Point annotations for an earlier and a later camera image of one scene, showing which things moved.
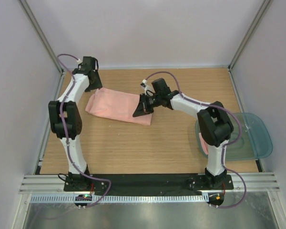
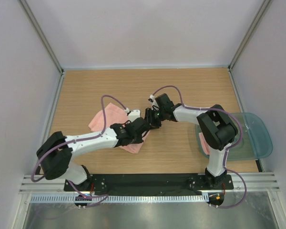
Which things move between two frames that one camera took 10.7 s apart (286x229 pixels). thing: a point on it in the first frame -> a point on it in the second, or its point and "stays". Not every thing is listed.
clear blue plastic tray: [254, 140] stays
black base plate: [152, 182] stays
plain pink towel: [117, 105] -> [115, 114]
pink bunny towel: [204, 143] stays
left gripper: [97, 85] -> [138, 140]
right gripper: [143, 108] -> [149, 116]
